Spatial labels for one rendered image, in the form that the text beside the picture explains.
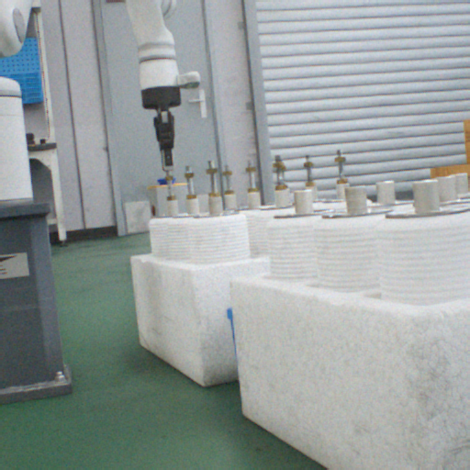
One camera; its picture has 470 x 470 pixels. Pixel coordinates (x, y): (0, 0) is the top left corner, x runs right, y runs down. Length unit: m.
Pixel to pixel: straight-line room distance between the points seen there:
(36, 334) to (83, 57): 5.20
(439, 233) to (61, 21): 5.81
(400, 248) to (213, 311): 0.50
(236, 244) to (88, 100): 5.13
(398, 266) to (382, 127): 6.12
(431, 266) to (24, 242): 0.70
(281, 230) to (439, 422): 0.33
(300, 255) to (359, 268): 0.12
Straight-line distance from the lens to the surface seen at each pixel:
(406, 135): 6.84
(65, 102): 6.20
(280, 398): 0.83
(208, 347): 1.09
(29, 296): 1.16
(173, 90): 1.37
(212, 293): 1.08
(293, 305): 0.76
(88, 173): 6.15
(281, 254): 0.84
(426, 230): 0.63
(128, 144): 6.17
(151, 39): 1.38
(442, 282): 0.63
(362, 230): 0.72
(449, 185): 0.83
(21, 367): 1.18
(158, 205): 1.52
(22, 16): 1.25
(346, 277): 0.73
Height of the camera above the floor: 0.29
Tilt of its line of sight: 4 degrees down
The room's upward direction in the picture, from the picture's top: 6 degrees counter-clockwise
